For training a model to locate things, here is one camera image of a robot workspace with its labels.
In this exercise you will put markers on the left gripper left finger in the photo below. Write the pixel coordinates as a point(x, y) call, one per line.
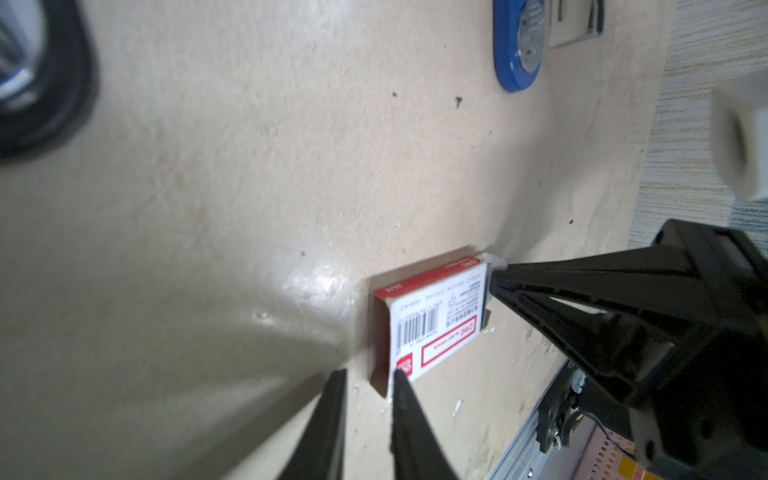
point(320, 451)

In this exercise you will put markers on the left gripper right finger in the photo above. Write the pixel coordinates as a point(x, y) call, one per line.
point(414, 447)

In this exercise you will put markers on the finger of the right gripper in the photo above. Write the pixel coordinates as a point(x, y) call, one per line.
point(648, 322)

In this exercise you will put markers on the red white staple box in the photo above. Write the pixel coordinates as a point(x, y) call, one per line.
point(422, 320)

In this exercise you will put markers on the blue stapler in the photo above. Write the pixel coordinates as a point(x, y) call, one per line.
point(524, 29)

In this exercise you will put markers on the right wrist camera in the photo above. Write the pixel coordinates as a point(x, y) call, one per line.
point(738, 134)

